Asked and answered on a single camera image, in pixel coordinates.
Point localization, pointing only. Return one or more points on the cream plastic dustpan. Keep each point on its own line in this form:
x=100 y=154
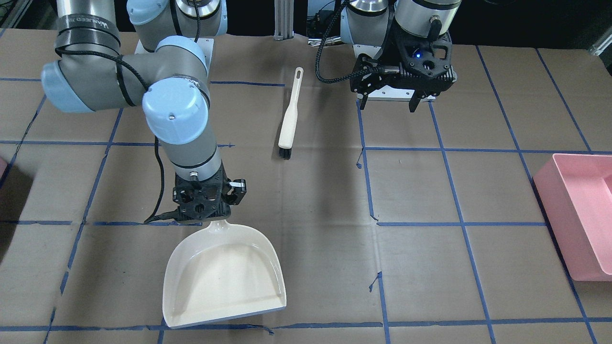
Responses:
x=222 y=272

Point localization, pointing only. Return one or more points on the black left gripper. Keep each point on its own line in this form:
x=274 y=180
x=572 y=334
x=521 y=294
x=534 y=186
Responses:
x=396 y=56

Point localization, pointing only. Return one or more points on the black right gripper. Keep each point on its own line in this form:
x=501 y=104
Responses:
x=234 y=191

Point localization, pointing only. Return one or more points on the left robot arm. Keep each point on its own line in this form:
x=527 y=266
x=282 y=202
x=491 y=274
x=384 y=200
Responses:
x=366 y=22

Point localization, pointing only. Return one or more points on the cream brush with black bristles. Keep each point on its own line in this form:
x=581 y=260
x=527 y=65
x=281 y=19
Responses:
x=289 y=122

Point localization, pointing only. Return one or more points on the pink plastic bin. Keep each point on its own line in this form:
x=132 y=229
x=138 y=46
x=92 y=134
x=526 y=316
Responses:
x=575 y=190

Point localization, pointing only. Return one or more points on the aluminium frame post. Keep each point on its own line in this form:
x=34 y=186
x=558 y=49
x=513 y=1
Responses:
x=283 y=20

